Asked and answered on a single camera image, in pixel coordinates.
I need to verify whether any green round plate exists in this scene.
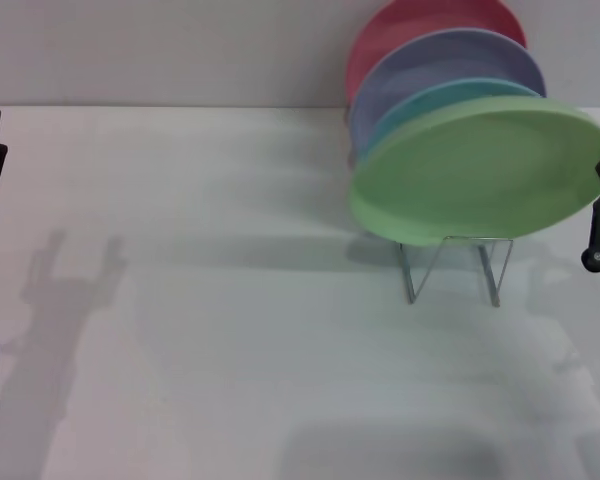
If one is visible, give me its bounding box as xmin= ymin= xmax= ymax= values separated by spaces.
xmin=348 ymin=96 xmax=600 ymax=248

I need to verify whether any light blue round plate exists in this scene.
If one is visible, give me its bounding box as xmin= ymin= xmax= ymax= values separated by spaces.
xmin=369 ymin=77 xmax=544 ymax=152

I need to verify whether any purple round plate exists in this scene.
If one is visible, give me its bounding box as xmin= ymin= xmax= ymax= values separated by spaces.
xmin=348 ymin=28 xmax=548 ymax=162

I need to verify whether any red round plate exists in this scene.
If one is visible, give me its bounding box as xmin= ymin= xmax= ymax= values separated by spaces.
xmin=344 ymin=0 xmax=528 ymax=109

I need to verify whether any metal wire plate rack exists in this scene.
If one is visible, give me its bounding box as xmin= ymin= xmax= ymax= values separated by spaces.
xmin=397 ymin=233 xmax=514 ymax=307

